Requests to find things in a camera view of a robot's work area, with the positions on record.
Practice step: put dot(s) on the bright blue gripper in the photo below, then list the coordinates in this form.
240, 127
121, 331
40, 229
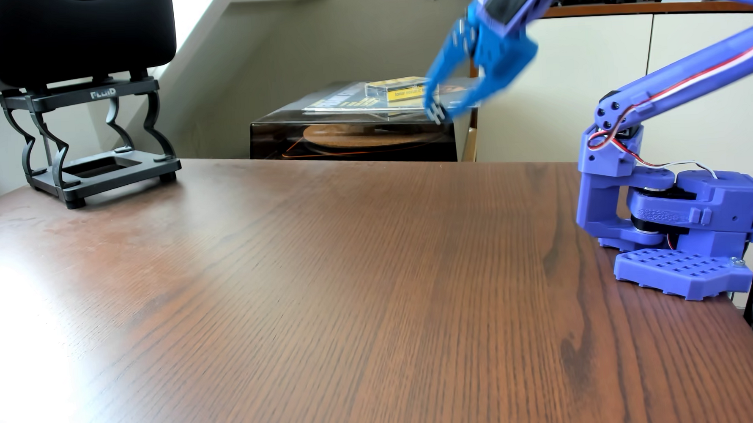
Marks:
497, 49

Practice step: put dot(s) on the small blue dice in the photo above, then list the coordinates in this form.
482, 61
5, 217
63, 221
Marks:
437, 112

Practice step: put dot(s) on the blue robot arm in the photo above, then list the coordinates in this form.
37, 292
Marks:
700, 210

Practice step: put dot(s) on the yellow cassette case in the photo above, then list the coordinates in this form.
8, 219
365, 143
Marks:
396, 87

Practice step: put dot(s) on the white cabinet with wooden top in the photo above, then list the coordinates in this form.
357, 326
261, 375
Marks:
587, 88

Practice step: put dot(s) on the turntable with smoked dust cover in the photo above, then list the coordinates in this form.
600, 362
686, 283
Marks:
348, 140

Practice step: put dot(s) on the black speaker stand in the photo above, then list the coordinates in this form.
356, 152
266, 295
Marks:
105, 166

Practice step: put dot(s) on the black studio speaker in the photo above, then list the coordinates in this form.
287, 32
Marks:
77, 34

